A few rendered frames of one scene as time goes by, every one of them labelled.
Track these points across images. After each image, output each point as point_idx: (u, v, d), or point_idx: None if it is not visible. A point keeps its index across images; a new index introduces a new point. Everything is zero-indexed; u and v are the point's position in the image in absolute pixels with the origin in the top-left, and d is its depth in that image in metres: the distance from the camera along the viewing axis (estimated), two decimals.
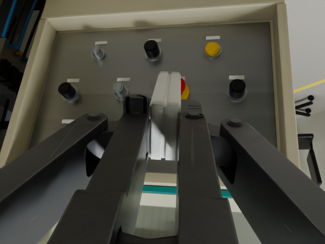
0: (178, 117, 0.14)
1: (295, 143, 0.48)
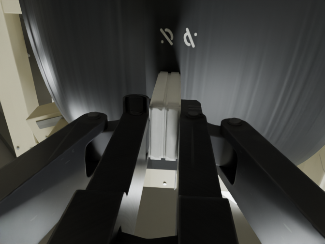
0: (178, 117, 0.14)
1: None
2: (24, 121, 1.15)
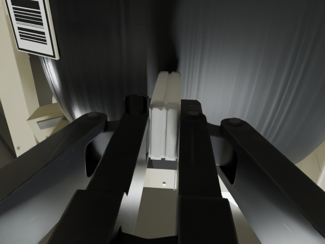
0: (178, 117, 0.14)
1: None
2: (25, 121, 1.16)
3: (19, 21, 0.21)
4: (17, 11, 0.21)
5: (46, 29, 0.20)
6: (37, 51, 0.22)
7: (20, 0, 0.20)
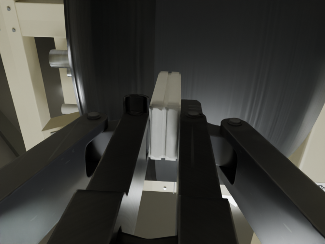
0: (178, 117, 0.14)
1: None
2: (37, 130, 1.27)
3: None
4: None
5: None
6: None
7: None
